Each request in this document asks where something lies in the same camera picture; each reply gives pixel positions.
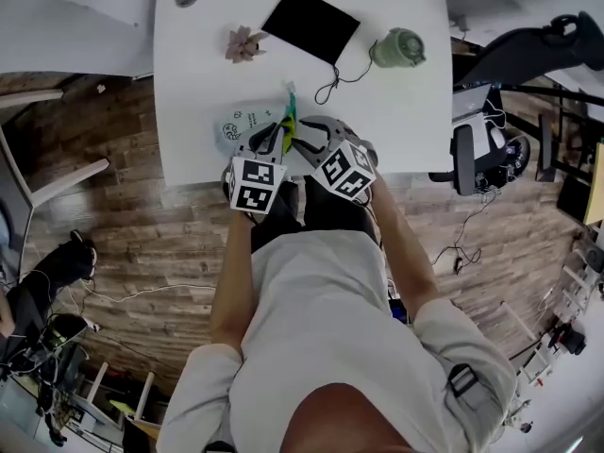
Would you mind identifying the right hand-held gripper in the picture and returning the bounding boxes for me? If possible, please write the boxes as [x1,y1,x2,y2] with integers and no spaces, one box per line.
[292,115,379,202]

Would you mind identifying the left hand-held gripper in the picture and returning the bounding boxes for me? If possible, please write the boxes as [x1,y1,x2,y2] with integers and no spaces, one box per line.
[221,121,289,215]

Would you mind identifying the clear plastic pencil pouch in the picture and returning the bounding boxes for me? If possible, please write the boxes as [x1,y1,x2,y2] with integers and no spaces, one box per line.
[211,80,303,159]

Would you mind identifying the person's right forearm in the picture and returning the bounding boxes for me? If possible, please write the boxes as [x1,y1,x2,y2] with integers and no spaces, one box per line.
[370,176,440,329]

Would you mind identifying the person's left forearm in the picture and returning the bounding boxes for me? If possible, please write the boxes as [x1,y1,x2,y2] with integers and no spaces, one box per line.
[210,210,259,358]

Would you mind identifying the person's black trousers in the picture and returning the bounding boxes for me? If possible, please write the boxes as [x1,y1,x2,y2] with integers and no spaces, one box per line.
[249,175,378,254]

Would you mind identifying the small pink succulent plant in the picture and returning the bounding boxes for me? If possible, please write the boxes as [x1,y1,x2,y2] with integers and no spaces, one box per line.
[224,25,270,64]

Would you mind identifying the green lidded bottle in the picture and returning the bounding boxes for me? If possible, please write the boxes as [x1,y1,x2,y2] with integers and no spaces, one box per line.
[372,26,427,70]

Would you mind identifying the grey laptop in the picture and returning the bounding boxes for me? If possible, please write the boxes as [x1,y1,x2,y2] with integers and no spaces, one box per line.
[451,81,507,159]

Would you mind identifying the person's white shirt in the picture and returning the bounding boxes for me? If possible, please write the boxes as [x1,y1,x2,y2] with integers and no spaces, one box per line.
[158,228,518,453]

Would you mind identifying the black equipment bundle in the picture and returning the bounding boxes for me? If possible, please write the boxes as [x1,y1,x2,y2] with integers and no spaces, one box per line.
[474,134,532,193]

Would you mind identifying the black office chair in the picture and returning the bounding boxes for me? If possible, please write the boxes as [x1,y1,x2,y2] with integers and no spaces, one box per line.
[428,10,604,197]

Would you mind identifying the whiteboard on black stand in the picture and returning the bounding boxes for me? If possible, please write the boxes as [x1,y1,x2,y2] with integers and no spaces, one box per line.
[499,82,604,183]

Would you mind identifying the black box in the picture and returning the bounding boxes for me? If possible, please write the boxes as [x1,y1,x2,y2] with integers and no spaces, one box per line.
[556,175,594,224]

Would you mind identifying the yellow table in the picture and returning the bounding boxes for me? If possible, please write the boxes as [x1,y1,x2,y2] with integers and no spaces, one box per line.
[582,142,604,228]

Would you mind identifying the person's chin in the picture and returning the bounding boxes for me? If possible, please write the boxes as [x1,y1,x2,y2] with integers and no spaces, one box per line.
[282,382,426,453]

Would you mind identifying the thin black cord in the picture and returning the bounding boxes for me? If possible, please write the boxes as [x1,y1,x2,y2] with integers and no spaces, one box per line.
[314,39,380,106]

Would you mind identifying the black power cable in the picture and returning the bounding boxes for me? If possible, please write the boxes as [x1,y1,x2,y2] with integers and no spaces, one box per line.
[431,191,496,273]

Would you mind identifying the white floor cable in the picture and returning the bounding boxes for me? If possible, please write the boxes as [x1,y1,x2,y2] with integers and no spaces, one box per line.
[65,283,218,306]

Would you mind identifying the grey shoulder strap buckle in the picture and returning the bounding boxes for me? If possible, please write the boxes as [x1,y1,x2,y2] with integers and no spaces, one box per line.
[445,363,492,408]

